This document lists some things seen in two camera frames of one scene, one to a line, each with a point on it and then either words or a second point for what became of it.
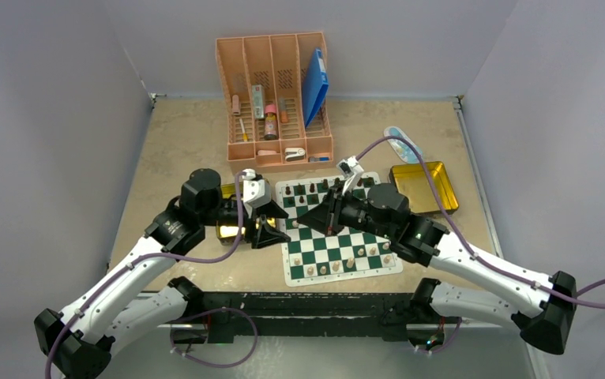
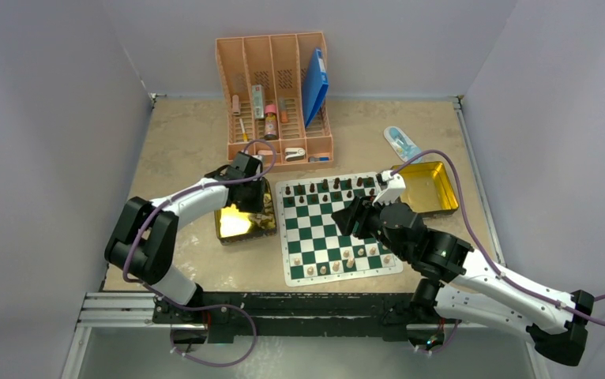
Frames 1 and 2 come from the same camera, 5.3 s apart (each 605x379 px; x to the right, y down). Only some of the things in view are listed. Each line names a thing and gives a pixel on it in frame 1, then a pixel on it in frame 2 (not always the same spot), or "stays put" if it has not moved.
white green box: x=258 y=96 stays put
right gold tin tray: x=414 y=180 stays put
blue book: x=315 y=84 stays put
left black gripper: x=265 y=232 -> x=257 y=205
